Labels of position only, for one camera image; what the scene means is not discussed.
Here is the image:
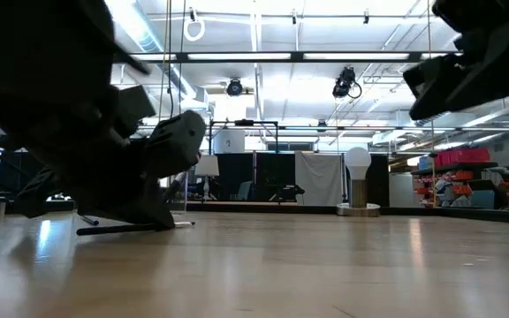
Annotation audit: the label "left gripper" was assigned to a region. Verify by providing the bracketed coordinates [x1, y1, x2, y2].
[75, 84, 207, 231]

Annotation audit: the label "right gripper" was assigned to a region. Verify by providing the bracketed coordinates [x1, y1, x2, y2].
[403, 26, 509, 121]

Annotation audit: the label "black pen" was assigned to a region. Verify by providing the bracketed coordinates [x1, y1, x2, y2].
[76, 220, 196, 237]

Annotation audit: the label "large fluffy makeup brush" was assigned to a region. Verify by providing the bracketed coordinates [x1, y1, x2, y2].
[162, 170, 187, 205]

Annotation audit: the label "clear acrylic organizer box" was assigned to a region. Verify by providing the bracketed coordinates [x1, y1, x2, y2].
[160, 170, 190, 215]

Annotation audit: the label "red storage bins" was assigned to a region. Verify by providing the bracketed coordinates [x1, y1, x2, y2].
[432, 147, 492, 168]

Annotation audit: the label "storage shelf rack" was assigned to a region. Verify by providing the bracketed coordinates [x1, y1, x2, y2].
[410, 147, 509, 209]

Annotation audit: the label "white-shade table lamp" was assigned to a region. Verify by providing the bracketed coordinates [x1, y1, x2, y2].
[194, 154, 221, 202]

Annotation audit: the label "black partition panel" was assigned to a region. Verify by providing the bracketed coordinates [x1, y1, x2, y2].
[216, 151, 298, 203]

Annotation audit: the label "white board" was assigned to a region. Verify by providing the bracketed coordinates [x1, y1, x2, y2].
[212, 127, 247, 155]

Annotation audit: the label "white bulb lamp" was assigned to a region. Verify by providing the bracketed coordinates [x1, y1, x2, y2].
[336, 146, 382, 218]

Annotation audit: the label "black overhead beam with lights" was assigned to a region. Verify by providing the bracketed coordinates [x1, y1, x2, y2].
[128, 51, 459, 64]

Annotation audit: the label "white hanging sheet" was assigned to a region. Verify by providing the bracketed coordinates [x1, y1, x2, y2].
[294, 150, 345, 207]

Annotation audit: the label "silver ventilation duct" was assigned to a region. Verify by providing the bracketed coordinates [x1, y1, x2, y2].
[103, 0, 199, 102]
[413, 87, 509, 128]

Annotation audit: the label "tan hanging cord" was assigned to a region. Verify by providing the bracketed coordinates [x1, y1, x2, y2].
[425, 0, 437, 208]
[156, 0, 170, 125]

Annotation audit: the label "black ceiling-mounted camera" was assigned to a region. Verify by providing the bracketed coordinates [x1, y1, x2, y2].
[331, 66, 363, 101]
[225, 78, 244, 97]

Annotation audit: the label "black background rig frame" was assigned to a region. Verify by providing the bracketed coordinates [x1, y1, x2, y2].
[208, 118, 280, 155]

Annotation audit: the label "black hanging cable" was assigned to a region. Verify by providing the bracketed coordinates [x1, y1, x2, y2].
[165, 0, 175, 120]

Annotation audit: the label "black aluminium table frame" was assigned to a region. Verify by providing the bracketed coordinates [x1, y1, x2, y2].
[0, 198, 509, 226]

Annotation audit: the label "white coiled cable loop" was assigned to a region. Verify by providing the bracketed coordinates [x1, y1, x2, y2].
[183, 8, 207, 42]

